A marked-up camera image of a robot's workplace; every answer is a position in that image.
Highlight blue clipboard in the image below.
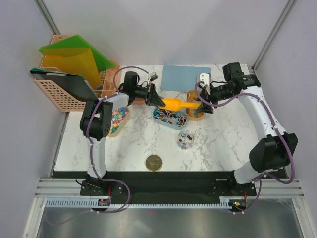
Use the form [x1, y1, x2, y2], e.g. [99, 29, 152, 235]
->
[160, 65, 211, 92]

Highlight black folder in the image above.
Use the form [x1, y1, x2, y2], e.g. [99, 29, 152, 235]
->
[30, 68, 98, 102]

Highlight orange plastic scoop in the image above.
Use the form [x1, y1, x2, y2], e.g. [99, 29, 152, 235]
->
[161, 98, 201, 111]

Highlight clear plastic jar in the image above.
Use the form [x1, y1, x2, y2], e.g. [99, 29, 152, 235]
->
[177, 130, 195, 149]

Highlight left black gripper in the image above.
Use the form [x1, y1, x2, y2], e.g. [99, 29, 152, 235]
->
[133, 83, 165, 108]

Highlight white cable duct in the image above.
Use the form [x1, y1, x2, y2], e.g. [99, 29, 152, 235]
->
[45, 198, 247, 209]

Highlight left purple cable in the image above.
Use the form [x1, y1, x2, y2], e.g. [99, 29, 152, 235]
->
[84, 66, 152, 219]

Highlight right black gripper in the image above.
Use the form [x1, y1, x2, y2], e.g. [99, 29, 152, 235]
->
[196, 82, 235, 115]

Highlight pink tray star candies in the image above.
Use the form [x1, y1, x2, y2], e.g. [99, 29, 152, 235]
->
[132, 98, 145, 105]

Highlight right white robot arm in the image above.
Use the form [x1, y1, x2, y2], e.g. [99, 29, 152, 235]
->
[194, 62, 298, 195]

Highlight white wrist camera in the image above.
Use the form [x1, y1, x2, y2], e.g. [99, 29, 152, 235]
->
[147, 72, 158, 82]
[196, 73, 211, 88]

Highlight blue tray of lollipops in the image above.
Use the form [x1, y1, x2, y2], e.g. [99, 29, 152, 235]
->
[152, 107, 188, 130]

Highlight yellow plastic folder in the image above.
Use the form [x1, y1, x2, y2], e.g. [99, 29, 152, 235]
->
[42, 51, 101, 90]

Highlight aluminium frame rail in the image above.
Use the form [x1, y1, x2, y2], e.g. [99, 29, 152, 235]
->
[35, 178, 305, 199]

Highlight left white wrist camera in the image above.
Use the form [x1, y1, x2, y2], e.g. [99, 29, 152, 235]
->
[147, 72, 158, 82]

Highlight green plastic folder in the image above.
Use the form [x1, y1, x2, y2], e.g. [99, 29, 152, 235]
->
[39, 35, 116, 72]

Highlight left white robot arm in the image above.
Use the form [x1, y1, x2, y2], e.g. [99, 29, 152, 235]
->
[80, 71, 165, 195]

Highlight white spiral notebook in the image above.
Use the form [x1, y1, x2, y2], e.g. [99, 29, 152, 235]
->
[158, 90, 186, 100]

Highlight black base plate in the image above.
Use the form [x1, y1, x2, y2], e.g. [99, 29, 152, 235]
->
[51, 170, 289, 205]

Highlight beige tray colourful candies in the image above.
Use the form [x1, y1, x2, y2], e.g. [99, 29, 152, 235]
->
[108, 107, 130, 137]

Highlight yellow tray jelly candies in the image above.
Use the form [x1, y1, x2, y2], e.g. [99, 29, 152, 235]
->
[186, 90, 204, 121]

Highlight gold jar lid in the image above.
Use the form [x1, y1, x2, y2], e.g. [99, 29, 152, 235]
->
[145, 155, 163, 172]

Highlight pink file organizer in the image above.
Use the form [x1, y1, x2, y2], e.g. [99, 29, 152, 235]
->
[33, 34, 122, 113]

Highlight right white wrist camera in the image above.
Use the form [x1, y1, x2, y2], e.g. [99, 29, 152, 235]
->
[196, 73, 211, 88]

